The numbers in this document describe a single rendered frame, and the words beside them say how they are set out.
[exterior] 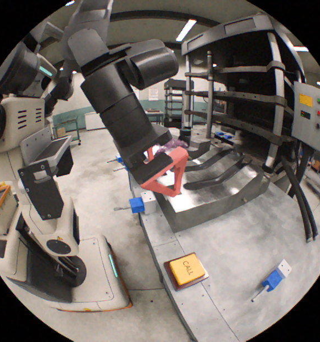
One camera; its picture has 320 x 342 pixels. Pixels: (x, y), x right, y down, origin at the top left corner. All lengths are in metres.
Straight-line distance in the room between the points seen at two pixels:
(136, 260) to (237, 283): 0.98
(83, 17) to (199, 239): 0.51
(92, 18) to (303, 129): 1.02
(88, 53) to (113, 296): 0.93
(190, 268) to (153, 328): 0.89
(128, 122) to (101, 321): 1.22
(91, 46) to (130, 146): 0.14
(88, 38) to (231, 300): 0.50
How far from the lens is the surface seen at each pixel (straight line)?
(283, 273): 0.39
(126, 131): 0.17
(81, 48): 0.17
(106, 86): 0.16
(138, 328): 1.15
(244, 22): 1.27
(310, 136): 0.98
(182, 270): 0.31
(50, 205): 0.37
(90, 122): 7.21
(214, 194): 0.41
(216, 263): 0.37
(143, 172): 0.15
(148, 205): 0.42
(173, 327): 1.14
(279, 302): 0.45
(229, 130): 1.24
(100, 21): 0.20
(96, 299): 0.92
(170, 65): 0.19
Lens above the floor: 1.12
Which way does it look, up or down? 29 degrees down
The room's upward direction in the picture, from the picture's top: straight up
